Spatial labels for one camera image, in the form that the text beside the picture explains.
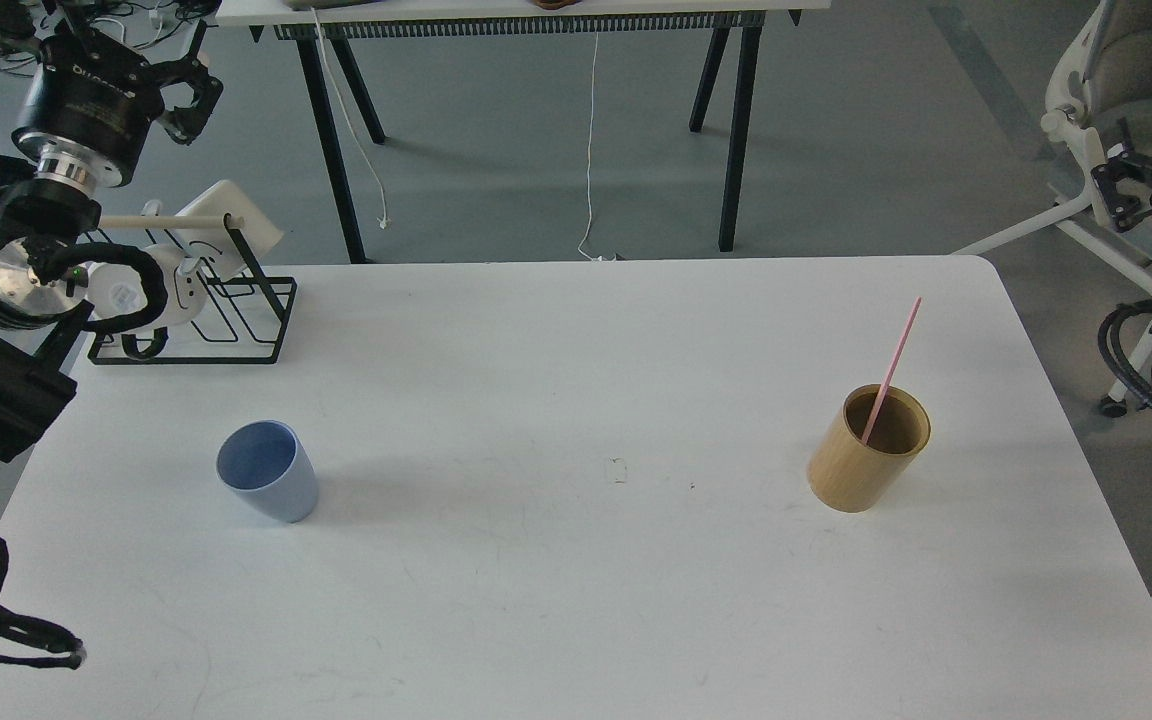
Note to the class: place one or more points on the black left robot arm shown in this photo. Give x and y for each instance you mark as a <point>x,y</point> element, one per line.
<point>46,207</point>

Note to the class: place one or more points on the black wire dish rack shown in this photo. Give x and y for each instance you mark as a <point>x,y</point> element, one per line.
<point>243,323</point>

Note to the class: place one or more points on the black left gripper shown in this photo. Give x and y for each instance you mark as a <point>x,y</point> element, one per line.
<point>83,98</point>

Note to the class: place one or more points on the wooden dowel rod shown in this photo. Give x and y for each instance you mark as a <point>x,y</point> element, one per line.
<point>174,223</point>

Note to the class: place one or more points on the grey office chair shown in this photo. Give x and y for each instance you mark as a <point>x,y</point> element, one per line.
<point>1099,99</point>

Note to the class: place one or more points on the blue plastic cup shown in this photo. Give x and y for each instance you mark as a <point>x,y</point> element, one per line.
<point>266,464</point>

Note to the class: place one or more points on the white plate in rack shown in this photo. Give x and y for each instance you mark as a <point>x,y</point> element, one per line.
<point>181,290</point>

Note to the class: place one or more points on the pink chopstick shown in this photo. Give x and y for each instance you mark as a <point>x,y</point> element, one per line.
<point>884,387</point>

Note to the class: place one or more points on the bamboo cylinder holder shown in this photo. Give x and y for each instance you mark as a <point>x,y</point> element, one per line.
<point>849,471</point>

